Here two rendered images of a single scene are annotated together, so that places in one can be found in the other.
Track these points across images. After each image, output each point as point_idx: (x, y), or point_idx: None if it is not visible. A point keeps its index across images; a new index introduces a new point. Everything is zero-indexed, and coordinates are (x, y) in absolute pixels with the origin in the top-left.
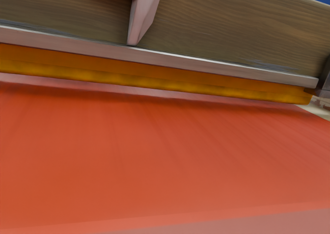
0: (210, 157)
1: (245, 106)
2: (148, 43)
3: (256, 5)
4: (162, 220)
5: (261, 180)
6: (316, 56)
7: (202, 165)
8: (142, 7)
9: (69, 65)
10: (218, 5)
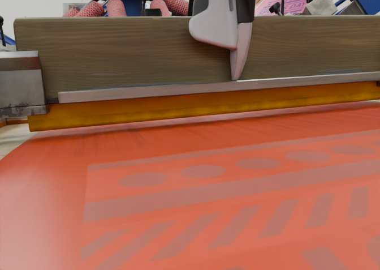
0: (314, 126)
1: (329, 109)
2: (244, 76)
3: (312, 31)
4: (301, 138)
5: (349, 127)
6: (375, 55)
7: (311, 128)
8: (240, 53)
9: (193, 105)
10: (285, 38)
